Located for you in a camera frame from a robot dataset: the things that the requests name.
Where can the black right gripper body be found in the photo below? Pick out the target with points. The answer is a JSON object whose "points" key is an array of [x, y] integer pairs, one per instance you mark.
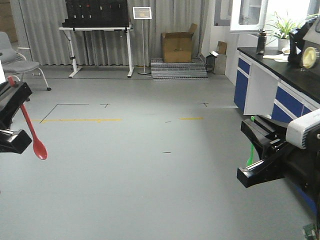
{"points": [[302, 168]]}

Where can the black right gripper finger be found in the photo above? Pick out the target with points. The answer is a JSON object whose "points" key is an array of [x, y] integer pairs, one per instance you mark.
{"points": [[14, 141]]}

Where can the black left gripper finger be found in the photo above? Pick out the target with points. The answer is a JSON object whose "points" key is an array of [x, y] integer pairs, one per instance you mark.
{"points": [[11, 98]]}

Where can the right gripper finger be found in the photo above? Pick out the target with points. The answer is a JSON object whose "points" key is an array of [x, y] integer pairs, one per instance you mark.
{"points": [[268, 136], [273, 167]]}

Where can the red plastic spoon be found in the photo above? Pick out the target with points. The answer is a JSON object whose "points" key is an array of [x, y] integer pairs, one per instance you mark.
{"points": [[38, 147]]}

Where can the green plastic spoon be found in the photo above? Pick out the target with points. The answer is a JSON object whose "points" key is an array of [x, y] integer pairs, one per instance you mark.
{"points": [[251, 156]]}

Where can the blue lab counter cabinet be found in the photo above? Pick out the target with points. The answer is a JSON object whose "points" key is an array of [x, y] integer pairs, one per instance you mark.
{"points": [[276, 90]]}

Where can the grey chair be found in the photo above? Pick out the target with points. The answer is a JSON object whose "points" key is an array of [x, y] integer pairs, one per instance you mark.
{"points": [[14, 62]]}

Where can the small metal box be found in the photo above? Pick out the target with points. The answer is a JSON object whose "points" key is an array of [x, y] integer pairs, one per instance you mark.
{"points": [[216, 63]]}

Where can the black bottle on counter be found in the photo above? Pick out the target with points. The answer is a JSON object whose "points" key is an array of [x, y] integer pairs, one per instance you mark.
{"points": [[261, 41]]}

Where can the metal grate platform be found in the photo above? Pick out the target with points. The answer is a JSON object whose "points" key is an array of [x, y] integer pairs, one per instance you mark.
{"points": [[194, 70]]}

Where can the potted green plant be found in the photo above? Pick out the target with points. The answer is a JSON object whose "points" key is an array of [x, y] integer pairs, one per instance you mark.
{"points": [[283, 25]]}

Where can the black pegboard on stand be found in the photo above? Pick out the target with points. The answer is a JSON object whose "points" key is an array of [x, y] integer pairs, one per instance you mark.
{"points": [[96, 14]]}

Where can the brown cardboard box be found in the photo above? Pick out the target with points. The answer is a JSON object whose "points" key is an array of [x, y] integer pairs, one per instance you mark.
{"points": [[177, 47]]}

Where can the sign on metal pole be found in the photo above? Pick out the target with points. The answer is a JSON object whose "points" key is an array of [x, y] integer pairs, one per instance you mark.
{"points": [[143, 13]]}

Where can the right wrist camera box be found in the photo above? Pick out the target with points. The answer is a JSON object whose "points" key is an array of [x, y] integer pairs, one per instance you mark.
{"points": [[297, 129]]}

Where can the white table frame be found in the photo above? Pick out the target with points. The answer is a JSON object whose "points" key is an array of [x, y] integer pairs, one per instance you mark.
{"points": [[95, 40]]}

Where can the white wall cabinet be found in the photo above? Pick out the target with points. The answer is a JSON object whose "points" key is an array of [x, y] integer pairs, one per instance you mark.
{"points": [[248, 16]]}

